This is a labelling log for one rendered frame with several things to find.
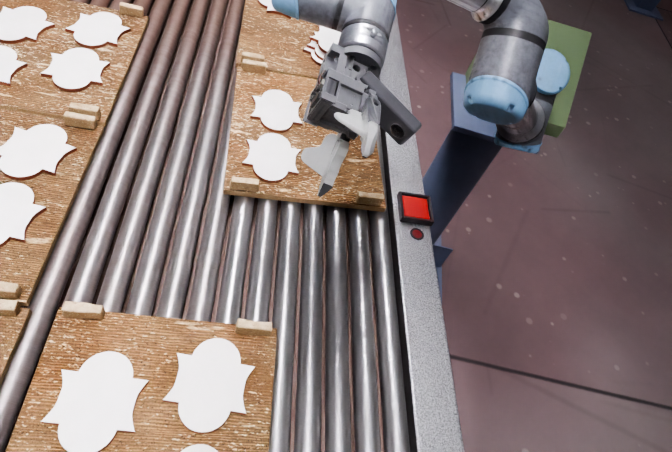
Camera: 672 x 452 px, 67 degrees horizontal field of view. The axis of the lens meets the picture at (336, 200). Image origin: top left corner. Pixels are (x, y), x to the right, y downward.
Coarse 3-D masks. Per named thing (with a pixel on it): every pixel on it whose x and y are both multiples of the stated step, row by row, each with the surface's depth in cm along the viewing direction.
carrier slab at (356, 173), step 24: (240, 72) 127; (240, 96) 122; (240, 120) 116; (240, 144) 112; (312, 144) 117; (360, 144) 121; (240, 168) 108; (360, 168) 116; (240, 192) 104; (264, 192) 105; (288, 192) 107; (312, 192) 108; (336, 192) 110
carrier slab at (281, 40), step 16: (256, 0) 149; (256, 16) 144; (272, 16) 146; (256, 32) 139; (272, 32) 141; (288, 32) 143; (304, 32) 145; (240, 48) 133; (256, 48) 135; (272, 48) 137; (288, 48) 138; (240, 64) 129; (272, 64) 132; (288, 64) 134; (304, 64) 136
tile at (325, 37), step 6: (324, 30) 141; (330, 30) 142; (312, 36) 138; (318, 36) 138; (324, 36) 139; (330, 36) 140; (336, 36) 141; (318, 42) 137; (324, 42) 137; (330, 42) 138; (336, 42) 139; (324, 48) 136
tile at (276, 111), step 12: (252, 96) 121; (264, 96) 122; (276, 96) 123; (288, 96) 124; (264, 108) 120; (276, 108) 121; (288, 108) 122; (264, 120) 117; (276, 120) 118; (288, 120) 119; (300, 120) 120; (276, 132) 117
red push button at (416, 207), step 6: (402, 198) 115; (408, 198) 115; (414, 198) 115; (420, 198) 116; (408, 204) 114; (414, 204) 114; (420, 204) 115; (426, 204) 115; (408, 210) 113; (414, 210) 113; (420, 210) 114; (426, 210) 114; (414, 216) 112; (420, 216) 112; (426, 216) 113
